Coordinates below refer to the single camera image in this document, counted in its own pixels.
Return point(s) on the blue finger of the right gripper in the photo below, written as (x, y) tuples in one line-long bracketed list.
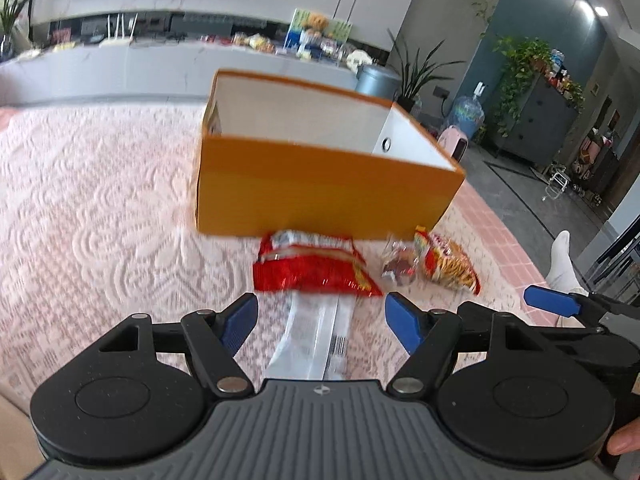
[(551, 301)]

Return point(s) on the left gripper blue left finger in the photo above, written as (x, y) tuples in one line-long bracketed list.
[(237, 321)]

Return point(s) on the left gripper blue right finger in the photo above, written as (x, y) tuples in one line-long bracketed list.
[(404, 319)]

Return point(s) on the clear candy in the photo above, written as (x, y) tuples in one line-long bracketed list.
[(399, 261)]

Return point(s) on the orange noodle snack bag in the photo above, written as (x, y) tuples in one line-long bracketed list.
[(444, 262)]

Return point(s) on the white snack packet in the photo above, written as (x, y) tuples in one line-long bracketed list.
[(314, 343)]

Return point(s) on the red chip bag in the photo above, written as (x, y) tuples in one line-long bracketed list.
[(312, 263)]

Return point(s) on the person's right hand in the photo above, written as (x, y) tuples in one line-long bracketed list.
[(625, 440)]

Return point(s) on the white socked foot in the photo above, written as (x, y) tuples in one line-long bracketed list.
[(562, 276)]

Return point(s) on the white lace tablecloth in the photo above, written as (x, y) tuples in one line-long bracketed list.
[(97, 223)]

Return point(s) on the orange cardboard box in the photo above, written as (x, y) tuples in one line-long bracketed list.
[(281, 153)]

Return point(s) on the pink small heater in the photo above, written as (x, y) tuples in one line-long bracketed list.
[(454, 142)]

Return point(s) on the grey drawer cabinet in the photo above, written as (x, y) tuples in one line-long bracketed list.
[(546, 118)]

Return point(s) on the blue water jug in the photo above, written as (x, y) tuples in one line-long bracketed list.
[(467, 113)]

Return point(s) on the grey metal trash can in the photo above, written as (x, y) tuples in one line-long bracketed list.
[(377, 81)]

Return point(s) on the tall leafy floor plant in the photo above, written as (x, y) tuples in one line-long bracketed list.
[(416, 70)]

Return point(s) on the trailing green ivy plant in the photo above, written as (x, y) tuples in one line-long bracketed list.
[(524, 59)]

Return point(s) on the white tv console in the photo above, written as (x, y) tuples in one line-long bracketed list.
[(146, 71)]

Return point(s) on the teddy bear gift box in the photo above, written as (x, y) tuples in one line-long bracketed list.
[(314, 35)]

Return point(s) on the white wifi router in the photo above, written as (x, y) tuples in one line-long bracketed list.
[(122, 33)]

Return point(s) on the potted plant on console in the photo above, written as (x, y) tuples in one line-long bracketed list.
[(16, 30)]

